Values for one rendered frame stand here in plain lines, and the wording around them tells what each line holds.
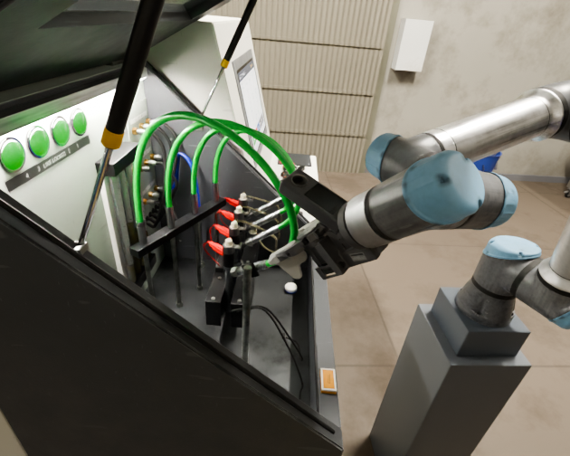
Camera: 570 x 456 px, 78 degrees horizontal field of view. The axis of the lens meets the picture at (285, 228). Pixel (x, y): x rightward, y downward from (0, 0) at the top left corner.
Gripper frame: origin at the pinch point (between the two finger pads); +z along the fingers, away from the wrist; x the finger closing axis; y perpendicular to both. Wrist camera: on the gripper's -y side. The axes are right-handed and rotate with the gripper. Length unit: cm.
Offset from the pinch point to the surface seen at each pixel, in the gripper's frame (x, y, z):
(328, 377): -5.6, 27.6, 8.4
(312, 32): 280, -110, 162
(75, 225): -21.1, -27.2, 21.7
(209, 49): 31, -49, 18
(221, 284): -2.0, 1.5, 31.8
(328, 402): -9.5, 29.7, 6.9
